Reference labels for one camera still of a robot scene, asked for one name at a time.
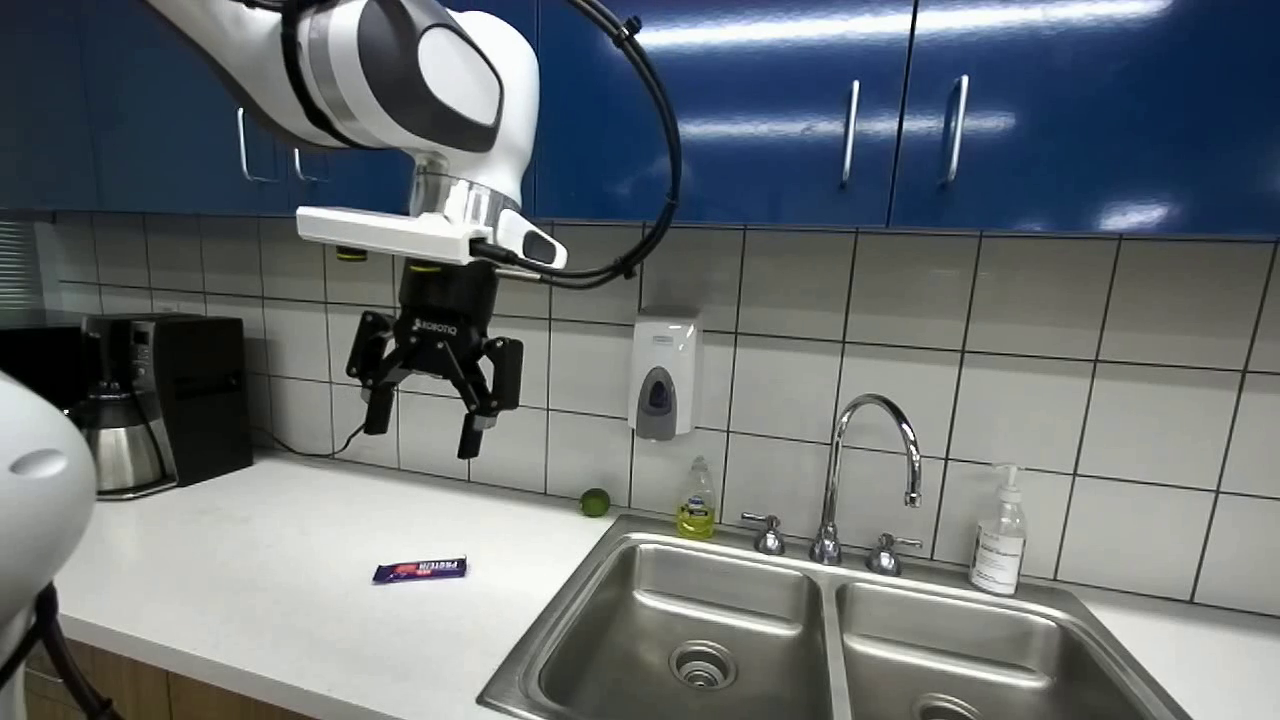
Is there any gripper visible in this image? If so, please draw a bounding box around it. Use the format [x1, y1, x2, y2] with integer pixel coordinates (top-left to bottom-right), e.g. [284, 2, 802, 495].
[345, 260, 525, 461]

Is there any purple snack bar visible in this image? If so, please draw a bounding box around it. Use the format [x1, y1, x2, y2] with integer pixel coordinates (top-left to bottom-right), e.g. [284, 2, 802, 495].
[372, 556, 469, 586]

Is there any steel double sink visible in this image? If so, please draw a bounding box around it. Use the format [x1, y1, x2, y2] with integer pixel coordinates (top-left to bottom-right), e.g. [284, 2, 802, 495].
[477, 514, 1193, 720]

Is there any black coffee maker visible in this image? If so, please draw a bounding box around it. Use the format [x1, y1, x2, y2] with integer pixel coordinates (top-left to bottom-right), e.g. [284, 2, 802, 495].
[65, 312, 255, 500]

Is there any yellow dish soap bottle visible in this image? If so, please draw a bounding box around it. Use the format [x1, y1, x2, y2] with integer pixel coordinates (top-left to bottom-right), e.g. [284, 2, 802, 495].
[676, 456, 719, 542]

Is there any black microwave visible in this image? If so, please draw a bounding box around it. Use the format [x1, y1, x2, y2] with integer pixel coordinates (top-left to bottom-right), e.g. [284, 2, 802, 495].
[0, 308, 96, 413]

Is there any chrome tap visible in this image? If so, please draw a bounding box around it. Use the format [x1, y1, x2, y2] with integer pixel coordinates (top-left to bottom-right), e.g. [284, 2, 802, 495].
[741, 392, 925, 577]

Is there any wooden base cabinet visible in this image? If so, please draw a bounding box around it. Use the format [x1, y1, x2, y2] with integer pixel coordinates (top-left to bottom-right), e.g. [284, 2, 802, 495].
[22, 640, 316, 720]

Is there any clear pump soap bottle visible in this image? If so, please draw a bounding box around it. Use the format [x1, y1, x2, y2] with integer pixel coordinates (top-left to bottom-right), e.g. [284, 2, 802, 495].
[967, 462, 1029, 598]

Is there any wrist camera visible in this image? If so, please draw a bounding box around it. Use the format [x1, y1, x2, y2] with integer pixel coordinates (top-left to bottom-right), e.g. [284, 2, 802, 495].
[296, 205, 493, 273]

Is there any black cable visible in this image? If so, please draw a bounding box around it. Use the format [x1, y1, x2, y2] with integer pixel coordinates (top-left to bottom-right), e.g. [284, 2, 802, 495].
[250, 422, 367, 461]

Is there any white wall soap dispenser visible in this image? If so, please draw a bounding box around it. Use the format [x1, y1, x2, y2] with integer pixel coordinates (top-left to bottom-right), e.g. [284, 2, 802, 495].
[627, 307, 702, 442]

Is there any blue wall cabinet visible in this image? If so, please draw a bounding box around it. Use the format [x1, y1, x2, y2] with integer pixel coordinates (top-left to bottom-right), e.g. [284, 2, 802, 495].
[0, 0, 1280, 241]

